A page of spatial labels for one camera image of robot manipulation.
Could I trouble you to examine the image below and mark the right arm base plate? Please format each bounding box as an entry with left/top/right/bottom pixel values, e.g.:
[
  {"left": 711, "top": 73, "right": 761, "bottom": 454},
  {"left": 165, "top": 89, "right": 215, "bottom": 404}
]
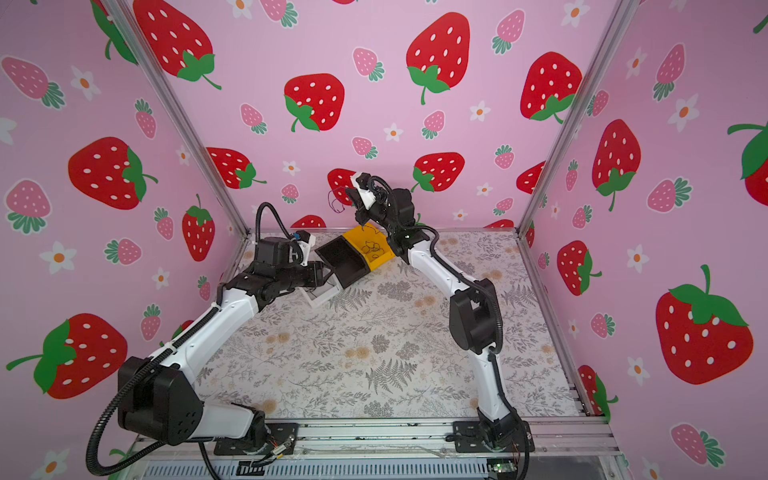
[{"left": 445, "top": 420, "right": 535, "bottom": 454}]

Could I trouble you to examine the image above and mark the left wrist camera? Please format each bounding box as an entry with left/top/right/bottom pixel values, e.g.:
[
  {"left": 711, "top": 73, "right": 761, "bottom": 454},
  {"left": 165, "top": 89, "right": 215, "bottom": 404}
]
[{"left": 255, "top": 230, "right": 315, "bottom": 266}]

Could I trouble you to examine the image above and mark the white plastic bin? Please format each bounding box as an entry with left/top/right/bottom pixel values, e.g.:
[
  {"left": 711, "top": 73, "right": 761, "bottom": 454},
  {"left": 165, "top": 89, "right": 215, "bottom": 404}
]
[{"left": 299, "top": 281, "right": 342, "bottom": 309}]

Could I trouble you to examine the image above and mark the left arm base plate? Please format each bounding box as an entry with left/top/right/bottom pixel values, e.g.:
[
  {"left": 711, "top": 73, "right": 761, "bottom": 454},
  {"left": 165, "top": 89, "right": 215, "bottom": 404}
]
[{"left": 214, "top": 422, "right": 299, "bottom": 457}]

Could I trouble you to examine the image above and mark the yellow plastic bin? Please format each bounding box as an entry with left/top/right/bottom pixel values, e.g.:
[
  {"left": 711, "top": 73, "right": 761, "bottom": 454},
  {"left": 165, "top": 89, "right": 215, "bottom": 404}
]
[{"left": 343, "top": 223, "right": 395, "bottom": 271}]

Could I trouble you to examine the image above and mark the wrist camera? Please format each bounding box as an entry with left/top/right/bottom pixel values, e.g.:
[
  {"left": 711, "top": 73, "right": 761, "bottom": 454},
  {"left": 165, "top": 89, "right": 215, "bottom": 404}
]
[
  {"left": 255, "top": 230, "right": 315, "bottom": 266},
  {"left": 351, "top": 172, "right": 377, "bottom": 207}
]

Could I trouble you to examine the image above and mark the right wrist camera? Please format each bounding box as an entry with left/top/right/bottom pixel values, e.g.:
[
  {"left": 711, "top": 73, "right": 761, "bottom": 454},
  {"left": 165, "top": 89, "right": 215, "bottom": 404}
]
[{"left": 351, "top": 172, "right": 377, "bottom": 207}]

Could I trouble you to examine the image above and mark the aluminium frame rail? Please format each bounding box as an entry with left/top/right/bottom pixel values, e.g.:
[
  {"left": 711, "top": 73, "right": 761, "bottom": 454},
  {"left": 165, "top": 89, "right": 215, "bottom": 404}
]
[{"left": 120, "top": 417, "right": 632, "bottom": 479}]

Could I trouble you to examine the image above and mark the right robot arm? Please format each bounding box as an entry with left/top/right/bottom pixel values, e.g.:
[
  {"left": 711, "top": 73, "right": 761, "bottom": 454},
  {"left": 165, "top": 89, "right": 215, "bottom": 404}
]
[{"left": 346, "top": 173, "right": 533, "bottom": 458}]

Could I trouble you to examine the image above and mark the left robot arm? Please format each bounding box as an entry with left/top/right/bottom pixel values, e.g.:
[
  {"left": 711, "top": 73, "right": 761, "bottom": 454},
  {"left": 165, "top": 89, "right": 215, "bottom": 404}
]
[{"left": 85, "top": 230, "right": 327, "bottom": 476}]

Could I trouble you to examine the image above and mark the black plastic bin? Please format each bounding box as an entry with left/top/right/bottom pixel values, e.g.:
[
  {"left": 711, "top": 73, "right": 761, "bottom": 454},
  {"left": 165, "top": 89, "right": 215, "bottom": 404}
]
[{"left": 316, "top": 236, "right": 371, "bottom": 289}]

